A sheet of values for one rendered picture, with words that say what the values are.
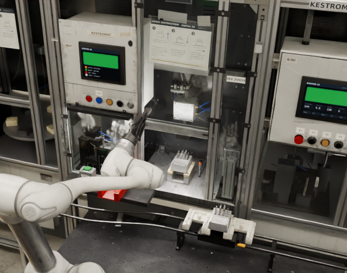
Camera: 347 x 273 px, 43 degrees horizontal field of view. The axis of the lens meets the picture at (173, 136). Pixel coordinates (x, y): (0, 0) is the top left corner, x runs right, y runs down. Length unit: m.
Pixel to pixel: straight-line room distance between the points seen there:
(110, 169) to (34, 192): 0.52
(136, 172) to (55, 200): 0.49
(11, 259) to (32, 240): 1.73
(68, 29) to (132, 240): 1.19
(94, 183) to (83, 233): 0.87
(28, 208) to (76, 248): 1.03
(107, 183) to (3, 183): 0.42
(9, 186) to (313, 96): 1.32
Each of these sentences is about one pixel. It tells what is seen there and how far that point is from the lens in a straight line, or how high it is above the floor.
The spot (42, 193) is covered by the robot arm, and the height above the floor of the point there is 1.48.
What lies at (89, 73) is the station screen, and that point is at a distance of 2.32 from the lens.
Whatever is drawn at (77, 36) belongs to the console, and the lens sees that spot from 2.31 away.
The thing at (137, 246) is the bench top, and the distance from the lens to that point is 2.50.
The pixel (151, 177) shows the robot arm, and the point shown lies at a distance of 1.95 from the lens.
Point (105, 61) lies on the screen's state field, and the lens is 2.25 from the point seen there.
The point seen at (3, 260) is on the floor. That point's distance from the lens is 3.58.
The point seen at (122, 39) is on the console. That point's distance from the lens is 2.20.
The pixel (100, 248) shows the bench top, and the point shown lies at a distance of 2.51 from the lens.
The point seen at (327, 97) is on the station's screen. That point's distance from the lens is 2.06.
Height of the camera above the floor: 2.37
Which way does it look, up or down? 28 degrees down
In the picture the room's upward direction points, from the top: 2 degrees clockwise
